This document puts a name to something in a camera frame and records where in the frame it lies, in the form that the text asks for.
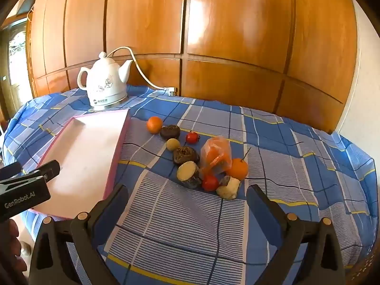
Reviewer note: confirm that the wooden panelled wardrobe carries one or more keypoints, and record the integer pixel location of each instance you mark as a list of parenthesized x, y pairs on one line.
[(237, 35)]

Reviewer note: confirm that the orange with stem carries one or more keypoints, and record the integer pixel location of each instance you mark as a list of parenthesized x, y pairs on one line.
[(237, 169)]

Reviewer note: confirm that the glass door with wooden frame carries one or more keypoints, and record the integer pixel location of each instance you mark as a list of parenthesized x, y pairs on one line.
[(16, 65)]

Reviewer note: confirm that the blue plaid tablecloth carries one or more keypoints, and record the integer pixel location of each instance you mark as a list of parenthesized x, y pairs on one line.
[(267, 169)]

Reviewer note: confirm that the red cherry tomato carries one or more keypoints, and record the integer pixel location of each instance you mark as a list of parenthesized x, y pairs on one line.
[(210, 183), (192, 137)]

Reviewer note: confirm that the white ceramic electric kettle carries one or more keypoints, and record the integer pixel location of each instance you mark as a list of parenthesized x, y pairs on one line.
[(104, 80)]

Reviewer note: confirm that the orange without stem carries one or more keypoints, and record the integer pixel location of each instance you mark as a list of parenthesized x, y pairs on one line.
[(154, 124)]

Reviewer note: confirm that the white tray with pink rim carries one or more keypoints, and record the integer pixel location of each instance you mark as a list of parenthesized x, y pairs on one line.
[(89, 154)]

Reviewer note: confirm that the dark brown wrinkled fruit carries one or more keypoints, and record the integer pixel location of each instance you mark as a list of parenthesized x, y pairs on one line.
[(169, 131), (185, 155)]

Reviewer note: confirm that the small yellow-green round fruit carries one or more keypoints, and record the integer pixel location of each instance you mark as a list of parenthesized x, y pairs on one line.
[(171, 145)]

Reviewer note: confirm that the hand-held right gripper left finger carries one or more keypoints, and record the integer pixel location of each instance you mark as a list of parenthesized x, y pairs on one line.
[(118, 202)]

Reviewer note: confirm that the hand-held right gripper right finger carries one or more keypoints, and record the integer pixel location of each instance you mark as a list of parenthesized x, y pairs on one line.
[(256, 204)]

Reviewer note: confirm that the clear plastic bag with orange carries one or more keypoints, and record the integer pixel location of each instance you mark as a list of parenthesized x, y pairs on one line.
[(215, 157)]

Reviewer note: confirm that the white power plug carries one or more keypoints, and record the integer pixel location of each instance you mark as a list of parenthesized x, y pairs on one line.
[(172, 91)]

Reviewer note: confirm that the cut purple eggplant piece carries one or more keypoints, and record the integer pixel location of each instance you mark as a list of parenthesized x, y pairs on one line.
[(188, 173)]

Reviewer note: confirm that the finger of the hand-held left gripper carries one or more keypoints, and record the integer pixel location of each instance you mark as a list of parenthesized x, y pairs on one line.
[(10, 172), (47, 169)]

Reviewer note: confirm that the pale cut vegetable chunk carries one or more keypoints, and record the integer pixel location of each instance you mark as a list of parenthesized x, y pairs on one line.
[(228, 189)]

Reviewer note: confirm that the person's left hand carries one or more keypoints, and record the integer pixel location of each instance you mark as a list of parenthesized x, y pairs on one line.
[(13, 234)]

